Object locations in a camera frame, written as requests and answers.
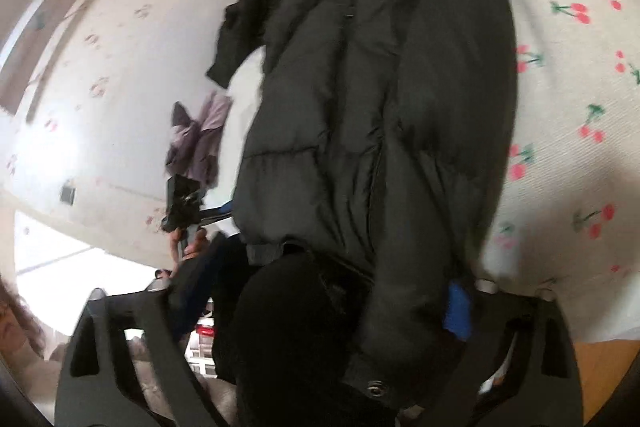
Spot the black puffer jacket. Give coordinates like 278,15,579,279
232,0,518,426

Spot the person left hand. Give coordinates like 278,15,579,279
169,228,209,274

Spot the purple lilac jacket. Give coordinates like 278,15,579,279
165,91,231,188

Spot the cherry print bed sheet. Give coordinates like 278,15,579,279
478,0,639,343

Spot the black garment by headboard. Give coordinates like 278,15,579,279
206,0,282,89

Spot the wall socket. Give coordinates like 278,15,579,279
60,180,76,206

